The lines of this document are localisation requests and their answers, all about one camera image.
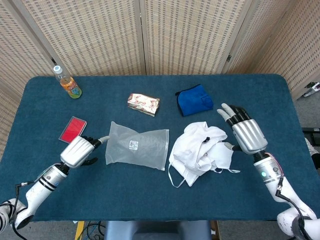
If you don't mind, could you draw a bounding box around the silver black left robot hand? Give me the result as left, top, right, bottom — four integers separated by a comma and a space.
59, 134, 111, 169

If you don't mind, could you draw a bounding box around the yellow floor tape strip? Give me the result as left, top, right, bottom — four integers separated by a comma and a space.
74, 221, 86, 240

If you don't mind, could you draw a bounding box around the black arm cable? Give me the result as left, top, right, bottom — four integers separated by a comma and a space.
274, 177, 310, 240
0, 181, 36, 226

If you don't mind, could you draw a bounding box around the orange Qoo drink bottle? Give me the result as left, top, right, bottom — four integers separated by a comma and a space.
52, 65, 83, 100

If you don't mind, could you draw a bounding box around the floor cable bundle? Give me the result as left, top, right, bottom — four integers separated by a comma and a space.
82, 221, 107, 240

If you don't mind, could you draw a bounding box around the white red floor device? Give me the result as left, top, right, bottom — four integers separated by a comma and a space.
303, 81, 320, 98

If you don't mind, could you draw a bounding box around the black floor equipment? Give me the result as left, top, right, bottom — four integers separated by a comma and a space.
301, 126, 320, 146

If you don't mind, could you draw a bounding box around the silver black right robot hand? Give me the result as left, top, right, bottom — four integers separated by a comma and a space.
216, 102, 269, 156

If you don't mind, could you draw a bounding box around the white fabric object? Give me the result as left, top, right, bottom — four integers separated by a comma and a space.
304, 137, 320, 171

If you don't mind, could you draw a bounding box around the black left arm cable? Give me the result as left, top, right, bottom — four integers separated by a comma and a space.
0, 181, 36, 226

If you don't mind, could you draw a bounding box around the clear plastic bag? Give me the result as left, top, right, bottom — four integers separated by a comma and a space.
105, 120, 170, 172

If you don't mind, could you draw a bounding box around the silver snack packet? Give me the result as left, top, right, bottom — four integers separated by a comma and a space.
127, 93, 161, 118

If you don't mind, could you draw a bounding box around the blue table cloth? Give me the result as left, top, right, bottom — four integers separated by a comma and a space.
0, 73, 318, 223

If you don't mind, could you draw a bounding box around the red card in clear case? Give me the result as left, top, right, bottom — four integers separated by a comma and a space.
58, 116, 88, 145

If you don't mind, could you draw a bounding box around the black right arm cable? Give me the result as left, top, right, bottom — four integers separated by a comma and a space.
274, 177, 310, 240

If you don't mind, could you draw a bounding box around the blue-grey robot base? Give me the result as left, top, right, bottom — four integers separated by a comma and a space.
103, 220, 212, 240

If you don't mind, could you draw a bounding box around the white garment with ties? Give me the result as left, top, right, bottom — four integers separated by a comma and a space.
167, 121, 241, 189

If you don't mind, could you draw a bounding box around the woven beige folding screen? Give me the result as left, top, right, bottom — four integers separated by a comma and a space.
0, 0, 320, 161

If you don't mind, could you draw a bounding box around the blue folded cloth pouch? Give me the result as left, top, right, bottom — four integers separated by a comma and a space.
174, 84, 215, 117

